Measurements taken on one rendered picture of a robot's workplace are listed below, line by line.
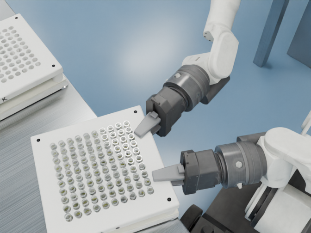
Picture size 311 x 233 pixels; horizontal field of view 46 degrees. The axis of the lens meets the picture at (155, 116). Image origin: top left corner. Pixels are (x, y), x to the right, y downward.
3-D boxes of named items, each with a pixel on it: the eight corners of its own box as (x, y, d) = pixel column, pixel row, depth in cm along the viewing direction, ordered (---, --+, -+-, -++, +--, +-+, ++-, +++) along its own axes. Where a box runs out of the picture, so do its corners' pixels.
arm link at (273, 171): (244, 199, 74) (296, 189, 75) (250, 164, 67) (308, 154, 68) (226, 159, 83) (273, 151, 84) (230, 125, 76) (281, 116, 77)
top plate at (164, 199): (52, 252, 65) (49, 249, 64) (32, 141, 78) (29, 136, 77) (179, 208, 69) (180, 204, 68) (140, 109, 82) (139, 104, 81)
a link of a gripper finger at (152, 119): (131, 131, 77) (150, 113, 79) (143, 139, 76) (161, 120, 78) (131, 127, 76) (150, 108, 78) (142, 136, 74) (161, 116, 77)
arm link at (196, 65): (191, 69, 79) (220, 40, 84) (162, 73, 88) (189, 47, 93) (214, 109, 84) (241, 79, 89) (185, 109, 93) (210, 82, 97)
